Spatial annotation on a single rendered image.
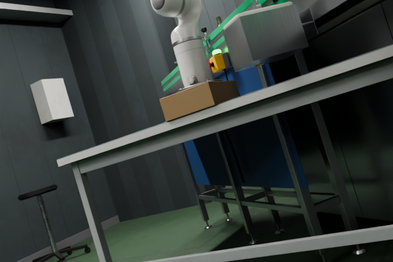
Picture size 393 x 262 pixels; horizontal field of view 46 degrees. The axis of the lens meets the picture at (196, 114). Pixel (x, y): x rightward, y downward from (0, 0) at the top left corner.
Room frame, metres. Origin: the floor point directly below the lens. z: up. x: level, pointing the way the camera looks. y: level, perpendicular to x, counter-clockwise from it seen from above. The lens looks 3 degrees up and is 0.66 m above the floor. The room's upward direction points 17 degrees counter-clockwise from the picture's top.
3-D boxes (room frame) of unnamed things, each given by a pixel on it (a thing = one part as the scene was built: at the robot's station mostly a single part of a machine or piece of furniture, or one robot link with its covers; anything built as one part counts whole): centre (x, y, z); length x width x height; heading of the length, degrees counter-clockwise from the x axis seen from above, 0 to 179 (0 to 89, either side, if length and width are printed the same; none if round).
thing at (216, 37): (2.64, -0.09, 1.10); 1.75 x 0.01 x 0.08; 18
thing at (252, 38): (1.65, -0.34, 0.92); 0.27 x 0.17 x 0.15; 108
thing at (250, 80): (2.63, -0.18, 0.84); 1.59 x 0.18 x 0.18; 18
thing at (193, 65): (1.83, -0.05, 0.93); 0.19 x 0.19 x 0.18
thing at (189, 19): (1.86, -0.07, 1.14); 0.19 x 0.12 x 0.24; 140
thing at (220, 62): (2.17, -0.18, 0.96); 0.07 x 0.07 x 0.07; 18
